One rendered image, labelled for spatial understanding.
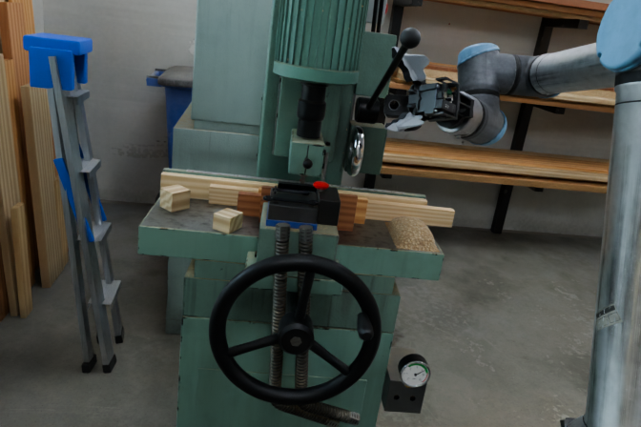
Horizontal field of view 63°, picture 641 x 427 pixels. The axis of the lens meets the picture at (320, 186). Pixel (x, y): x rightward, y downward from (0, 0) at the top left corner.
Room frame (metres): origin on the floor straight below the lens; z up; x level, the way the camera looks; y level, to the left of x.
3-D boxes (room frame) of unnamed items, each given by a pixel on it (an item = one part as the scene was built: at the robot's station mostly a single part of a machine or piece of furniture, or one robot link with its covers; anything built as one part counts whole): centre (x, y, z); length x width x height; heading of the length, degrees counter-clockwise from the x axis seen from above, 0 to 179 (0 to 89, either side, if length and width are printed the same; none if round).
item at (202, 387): (1.22, 0.05, 0.36); 0.58 x 0.45 x 0.71; 5
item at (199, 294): (1.22, 0.05, 0.76); 0.57 x 0.45 x 0.09; 5
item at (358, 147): (1.24, -0.07, 1.02); 0.12 x 0.03 x 0.12; 5
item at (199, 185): (1.12, 0.05, 0.93); 0.60 x 0.02 x 0.05; 95
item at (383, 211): (1.10, -0.03, 0.92); 0.55 x 0.02 x 0.04; 95
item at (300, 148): (1.12, 0.04, 1.03); 0.14 x 0.07 x 0.09; 5
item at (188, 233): (0.99, 0.04, 0.87); 0.61 x 0.30 x 0.06; 95
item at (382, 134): (1.30, -0.10, 1.02); 0.09 x 0.07 x 0.12; 95
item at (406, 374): (0.91, -0.24, 0.65); 0.06 x 0.04 x 0.08; 95
